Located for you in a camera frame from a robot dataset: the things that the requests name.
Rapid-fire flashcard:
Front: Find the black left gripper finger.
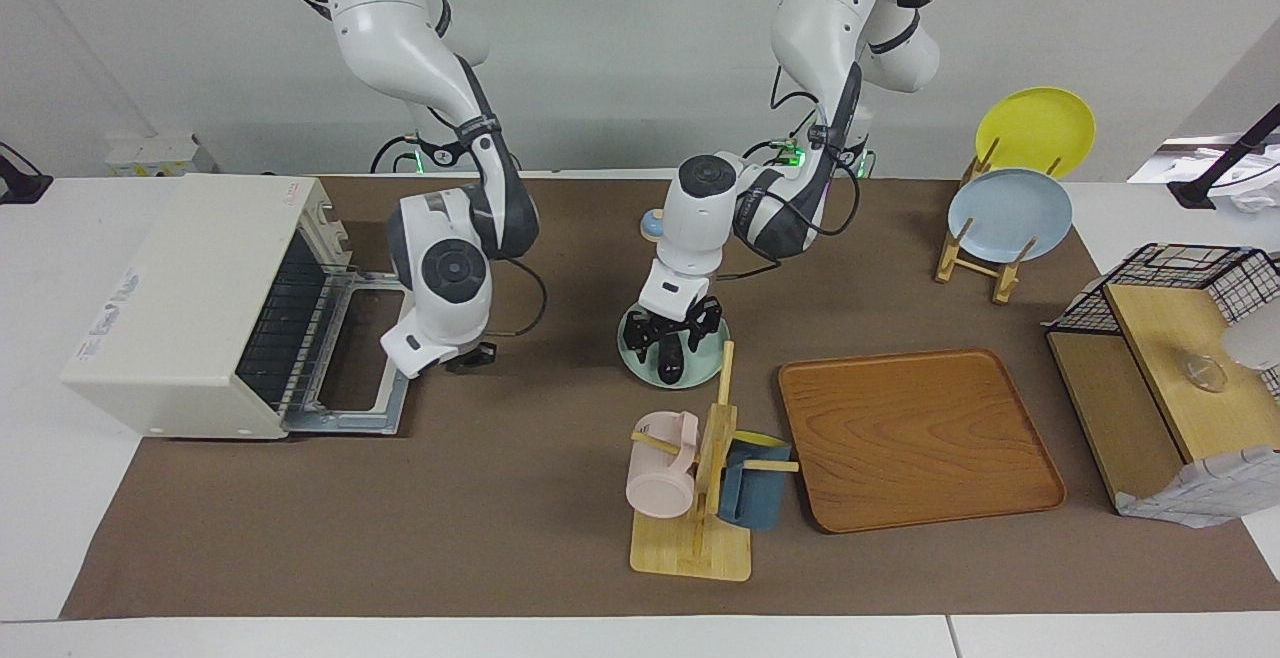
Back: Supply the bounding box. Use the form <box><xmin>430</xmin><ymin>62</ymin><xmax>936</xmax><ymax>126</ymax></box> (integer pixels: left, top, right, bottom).
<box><xmin>622</xmin><ymin>314</ymin><xmax>663</xmax><ymax>359</ymax></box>
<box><xmin>684</xmin><ymin>302</ymin><xmax>724</xmax><ymax>355</ymax></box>

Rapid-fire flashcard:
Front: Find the pale green plate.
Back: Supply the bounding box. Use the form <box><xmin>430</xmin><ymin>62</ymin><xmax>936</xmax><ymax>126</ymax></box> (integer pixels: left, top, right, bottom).
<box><xmin>617</xmin><ymin>303</ymin><xmax>731</xmax><ymax>389</ymax></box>

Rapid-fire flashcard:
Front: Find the oven door with handle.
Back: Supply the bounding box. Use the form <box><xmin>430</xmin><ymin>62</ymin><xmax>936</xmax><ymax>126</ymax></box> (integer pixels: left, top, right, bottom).
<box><xmin>283</xmin><ymin>271</ymin><xmax>417</xmax><ymax>436</ymax></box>

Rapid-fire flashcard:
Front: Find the white toaster oven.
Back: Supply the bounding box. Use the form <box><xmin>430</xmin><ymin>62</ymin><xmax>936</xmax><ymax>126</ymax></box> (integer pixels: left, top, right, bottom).
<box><xmin>60</xmin><ymin>175</ymin><xmax>353</xmax><ymax>439</ymax></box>

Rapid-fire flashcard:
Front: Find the pink mug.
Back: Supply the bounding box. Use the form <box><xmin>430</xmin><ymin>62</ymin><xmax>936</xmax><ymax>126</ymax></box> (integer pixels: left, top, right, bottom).
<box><xmin>626</xmin><ymin>411</ymin><xmax>701</xmax><ymax>519</ymax></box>

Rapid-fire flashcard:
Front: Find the brown table mat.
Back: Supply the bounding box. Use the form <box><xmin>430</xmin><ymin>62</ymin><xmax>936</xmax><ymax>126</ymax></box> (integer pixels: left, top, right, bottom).
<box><xmin>60</xmin><ymin>176</ymin><xmax>1280</xmax><ymax>621</ymax></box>

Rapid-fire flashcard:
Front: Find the blue mug yellow inside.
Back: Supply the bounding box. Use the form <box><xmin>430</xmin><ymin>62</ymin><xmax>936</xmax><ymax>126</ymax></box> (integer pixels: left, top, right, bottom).
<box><xmin>717</xmin><ymin>431</ymin><xmax>793</xmax><ymax>531</ymax></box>

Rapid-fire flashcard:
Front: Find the wooden mug rack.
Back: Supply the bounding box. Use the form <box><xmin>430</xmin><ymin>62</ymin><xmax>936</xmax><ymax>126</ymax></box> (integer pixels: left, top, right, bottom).
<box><xmin>630</xmin><ymin>341</ymin><xmax>801</xmax><ymax>582</ymax></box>

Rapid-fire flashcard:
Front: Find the brown wooden tray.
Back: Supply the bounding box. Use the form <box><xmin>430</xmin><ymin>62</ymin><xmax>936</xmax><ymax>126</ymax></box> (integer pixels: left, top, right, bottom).
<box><xmin>778</xmin><ymin>348</ymin><xmax>1067</xmax><ymax>535</ymax></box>

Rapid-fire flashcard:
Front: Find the wooden plate rack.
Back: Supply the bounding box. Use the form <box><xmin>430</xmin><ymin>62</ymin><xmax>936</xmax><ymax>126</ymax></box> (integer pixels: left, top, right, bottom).
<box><xmin>935</xmin><ymin>138</ymin><xmax>1063</xmax><ymax>305</ymax></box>

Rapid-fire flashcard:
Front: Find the light blue plate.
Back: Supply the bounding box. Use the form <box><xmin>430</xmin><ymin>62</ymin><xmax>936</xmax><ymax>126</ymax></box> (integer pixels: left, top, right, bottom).
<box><xmin>947</xmin><ymin>169</ymin><xmax>1073</xmax><ymax>264</ymax></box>

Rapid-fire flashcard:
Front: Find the small white cardboard box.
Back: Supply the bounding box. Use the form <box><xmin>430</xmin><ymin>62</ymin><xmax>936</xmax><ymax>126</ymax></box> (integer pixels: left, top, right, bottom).
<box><xmin>105</xmin><ymin>133</ymin><xmax>217</xmax><ymax>178</ymax></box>

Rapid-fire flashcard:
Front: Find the yellow plate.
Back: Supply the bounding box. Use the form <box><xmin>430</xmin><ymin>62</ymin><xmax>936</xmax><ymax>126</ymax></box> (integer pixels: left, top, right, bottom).
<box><xmin>975</xmin><ymin>87</ymin><xmax>1097</xmax><ymax>179</ymax></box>

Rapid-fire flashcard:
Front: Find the light wooden shelf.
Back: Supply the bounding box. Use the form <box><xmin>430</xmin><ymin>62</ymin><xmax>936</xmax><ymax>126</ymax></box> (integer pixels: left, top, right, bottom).
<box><xmin>1045</xmin><ymin>283</ymin><xmax>1280</xmax><ymax>517</ymax></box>

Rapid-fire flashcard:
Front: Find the small clear glass cup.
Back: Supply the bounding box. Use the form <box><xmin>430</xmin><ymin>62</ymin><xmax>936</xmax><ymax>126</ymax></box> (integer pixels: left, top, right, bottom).
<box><xmin>1185</xmin><ymin>353</ymin><xmax>1229</xmax><ymax>394</ymax></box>

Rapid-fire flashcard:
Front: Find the white checkered cloth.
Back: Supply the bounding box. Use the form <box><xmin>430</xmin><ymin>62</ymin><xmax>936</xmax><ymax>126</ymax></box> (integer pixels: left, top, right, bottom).
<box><xmin>1115</xmin><ymin>445</ymin><xmax>1280</xmax><ymax>529</ymax></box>

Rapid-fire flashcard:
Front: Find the white translucent container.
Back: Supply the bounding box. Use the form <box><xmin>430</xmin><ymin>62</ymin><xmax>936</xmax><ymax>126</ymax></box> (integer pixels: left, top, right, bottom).
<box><xmin>1225</xmin><ymin>316</ymin><xmax>1280</xmax><ymax>374</ymax></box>

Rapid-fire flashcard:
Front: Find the crumpled white paper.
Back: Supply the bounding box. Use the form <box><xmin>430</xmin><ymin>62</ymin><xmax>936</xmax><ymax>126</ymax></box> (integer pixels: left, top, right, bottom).
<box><xmin>1128</xmin><ymin>136</ymin><xmax>1280</xmax><ymax>231</ymax></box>

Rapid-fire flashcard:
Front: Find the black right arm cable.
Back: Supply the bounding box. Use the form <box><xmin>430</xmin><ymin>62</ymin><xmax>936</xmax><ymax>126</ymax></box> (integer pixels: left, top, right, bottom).
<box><xmin>488</xmin><ymin>256</ymin><xmax>550</xmax><ymax>338</ymax></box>

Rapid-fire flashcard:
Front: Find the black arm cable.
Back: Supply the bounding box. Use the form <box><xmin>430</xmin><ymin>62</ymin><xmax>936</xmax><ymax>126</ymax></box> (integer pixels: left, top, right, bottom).
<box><xmin>715</xmin><ymin>63</ymin><xmax>863</xmax><ymax>281</ymax></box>
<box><xmin>488</xmin><ymin>256</ymin><xmax>550</xmax><ymax>338</ymax></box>

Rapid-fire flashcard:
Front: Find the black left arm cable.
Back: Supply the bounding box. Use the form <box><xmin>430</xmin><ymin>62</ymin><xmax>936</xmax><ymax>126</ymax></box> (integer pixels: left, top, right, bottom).
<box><xmin>715</xmin><ymin>63</ymin><xmax>863</xmax><ymax>281</ymax></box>

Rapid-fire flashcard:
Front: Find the black wire basket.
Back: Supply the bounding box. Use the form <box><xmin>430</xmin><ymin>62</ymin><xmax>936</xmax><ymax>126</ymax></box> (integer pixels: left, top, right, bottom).
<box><xmin>1045</xmin><ymin>243</ymin><xmax>1280</xmax><ymax>399</ymax></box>

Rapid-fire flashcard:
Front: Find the black clamp mount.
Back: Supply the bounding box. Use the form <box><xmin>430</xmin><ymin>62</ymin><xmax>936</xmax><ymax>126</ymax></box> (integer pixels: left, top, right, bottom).
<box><xmin>0</xmin><ymin>143</ymin><xmax>53</xmax><ymax>205</ymax></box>

